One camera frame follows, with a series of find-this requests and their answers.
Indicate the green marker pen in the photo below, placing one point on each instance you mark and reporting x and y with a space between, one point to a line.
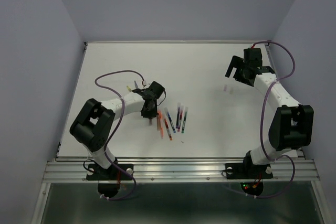
184 119

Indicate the red orange marker pen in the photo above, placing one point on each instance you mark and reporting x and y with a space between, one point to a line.
167 128

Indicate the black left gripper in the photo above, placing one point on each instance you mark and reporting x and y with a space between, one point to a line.
152 114

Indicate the light orange marker pen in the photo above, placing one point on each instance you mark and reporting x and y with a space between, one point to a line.
161 131

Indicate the dark red marker pen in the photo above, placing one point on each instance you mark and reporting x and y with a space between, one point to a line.
178 116

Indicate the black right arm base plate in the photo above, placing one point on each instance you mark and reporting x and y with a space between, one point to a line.
251 176

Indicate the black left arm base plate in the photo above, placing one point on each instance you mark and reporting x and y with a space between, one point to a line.
113 183

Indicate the aluminium table edge rail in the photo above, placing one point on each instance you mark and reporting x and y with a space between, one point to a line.
269 54

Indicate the blue marker pen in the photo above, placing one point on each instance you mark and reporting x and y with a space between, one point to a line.
170 119

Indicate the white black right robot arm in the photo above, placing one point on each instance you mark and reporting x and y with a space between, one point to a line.
291 127

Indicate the aluminium front frame rails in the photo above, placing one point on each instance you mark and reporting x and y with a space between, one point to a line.
178 170

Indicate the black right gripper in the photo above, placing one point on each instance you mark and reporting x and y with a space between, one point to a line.
237 62

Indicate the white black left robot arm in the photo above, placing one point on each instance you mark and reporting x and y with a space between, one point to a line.
97 122

